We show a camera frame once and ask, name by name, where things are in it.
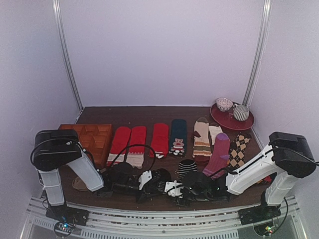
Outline orange compartment organizer tray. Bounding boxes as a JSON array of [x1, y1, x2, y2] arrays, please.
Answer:
[[58, 124, 113, 169]]

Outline striped grey cup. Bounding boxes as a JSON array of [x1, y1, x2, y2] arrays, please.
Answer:
[[233, 105, 250, 121]]

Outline black red argyle sock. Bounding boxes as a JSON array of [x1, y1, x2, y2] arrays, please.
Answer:
[[257, 176, 272, 185]]

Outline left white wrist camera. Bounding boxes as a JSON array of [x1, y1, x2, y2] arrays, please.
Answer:
[[138, 170, 152, 191]]

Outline small cream sock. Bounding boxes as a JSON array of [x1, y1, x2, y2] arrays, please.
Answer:
[[208, 125, 223, 145]]

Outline purple magenta sock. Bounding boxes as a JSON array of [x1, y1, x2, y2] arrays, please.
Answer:
[[203, 133, 230, 179]]

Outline brown argyle sock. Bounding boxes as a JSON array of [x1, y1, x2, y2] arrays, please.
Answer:
[[228, 133, 252, 170]]

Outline dark green reindeer sock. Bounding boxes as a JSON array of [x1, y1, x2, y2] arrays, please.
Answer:
[[168, 119, 187, 156]]

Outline red sock white cuff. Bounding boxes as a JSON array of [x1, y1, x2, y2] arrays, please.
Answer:
[[107, 126, 131, 166]]

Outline black sock white cuff stripes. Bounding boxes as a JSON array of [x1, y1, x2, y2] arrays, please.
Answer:
[[153, 168, 171, 193]]

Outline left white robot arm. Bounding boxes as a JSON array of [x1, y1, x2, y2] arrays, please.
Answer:
[[30, 129, 157, 221]]

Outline patterned white bowl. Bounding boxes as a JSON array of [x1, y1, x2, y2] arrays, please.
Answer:
[[216, 97, 233, 112]]

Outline red sock beige cuff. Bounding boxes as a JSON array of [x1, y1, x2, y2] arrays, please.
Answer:
[[126, 126, 147, 169]]

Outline tan sock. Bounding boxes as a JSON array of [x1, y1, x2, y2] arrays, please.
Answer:
[[72, 177, 89, 191]]

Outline black thin striped sock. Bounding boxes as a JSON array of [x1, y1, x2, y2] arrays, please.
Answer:
[[178, 159, 197, 181]]

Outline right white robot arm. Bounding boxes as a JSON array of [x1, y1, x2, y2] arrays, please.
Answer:
[[164, 132, 319, 220]]

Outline right aluminium frame post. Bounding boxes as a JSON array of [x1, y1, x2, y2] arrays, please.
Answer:
[[242, 0, 272, 107]]

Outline red plate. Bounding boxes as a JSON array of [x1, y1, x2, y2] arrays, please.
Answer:
[[210, 104, 255, 131]]

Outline beige striped sock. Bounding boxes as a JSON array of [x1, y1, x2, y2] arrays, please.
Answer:
[[192, 117, 211, 165]]

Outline red folded sock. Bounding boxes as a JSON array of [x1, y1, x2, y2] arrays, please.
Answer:
[[149, 123, 169, 159]]

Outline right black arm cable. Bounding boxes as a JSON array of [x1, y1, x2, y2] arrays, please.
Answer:
[[209, 146, 319, 230]]

